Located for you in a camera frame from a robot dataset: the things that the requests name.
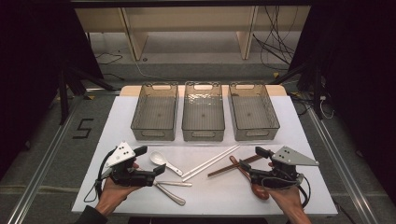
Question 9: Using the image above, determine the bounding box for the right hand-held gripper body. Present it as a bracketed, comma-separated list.
[249, 146, 320, 190]

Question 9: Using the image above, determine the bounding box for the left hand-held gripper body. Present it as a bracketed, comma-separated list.
[105, 141, 157, 188]

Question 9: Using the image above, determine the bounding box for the white ceramic spoon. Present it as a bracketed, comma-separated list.
[149, 150, 185, 177]

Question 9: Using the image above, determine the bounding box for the brown wooden spoon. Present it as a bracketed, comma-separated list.
[229, 155, 270, 201]

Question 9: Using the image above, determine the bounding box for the silver metal cutlery piece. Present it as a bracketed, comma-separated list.
[152, 181, 187, 207]

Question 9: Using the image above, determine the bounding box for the smoky transparent plastic bin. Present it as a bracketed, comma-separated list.
[181, 80, 226, 143]
[130, 81, 179, 142]
[227, 81, 281, 142]

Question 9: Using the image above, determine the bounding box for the person's left hand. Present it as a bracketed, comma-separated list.
[93, 160, 141, 217]

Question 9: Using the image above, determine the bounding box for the person's right hand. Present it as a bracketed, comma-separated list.
[264, 161, 305, 217]

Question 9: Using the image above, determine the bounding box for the black metal stand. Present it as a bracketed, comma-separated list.
[269, 60, 325, 120]
[57, 65, 117, 125]

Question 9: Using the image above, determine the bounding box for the black curtain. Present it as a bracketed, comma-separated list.
[289, 0, 396, 200]
[0, 0, 105, 180]

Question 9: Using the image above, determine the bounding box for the beige wooden desk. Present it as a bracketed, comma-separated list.
[74, 6, 312, 62]

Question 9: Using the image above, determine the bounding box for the left hand-held gripper black cable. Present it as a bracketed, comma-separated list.
[83, 148, 117, 203]

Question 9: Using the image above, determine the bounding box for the hand-held gripper black cable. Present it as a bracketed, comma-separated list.
[261, 175, 312, 209]
[83, 148, 117, 203]

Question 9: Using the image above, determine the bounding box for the right hand-held gripper black cable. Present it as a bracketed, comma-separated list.
[261, 175, 312, 209]

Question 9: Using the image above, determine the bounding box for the short aluminium floor rail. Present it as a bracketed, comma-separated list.
[85, 88, 122, 96]

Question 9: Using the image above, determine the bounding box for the white floor cable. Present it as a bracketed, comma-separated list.
[118, 49, 163, 80]

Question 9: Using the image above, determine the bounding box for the thin black floor cable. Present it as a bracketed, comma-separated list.
[94, 51, 125, 81]

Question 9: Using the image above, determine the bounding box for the bundle of black cables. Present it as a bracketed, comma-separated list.
[251, 6, 301, 72]

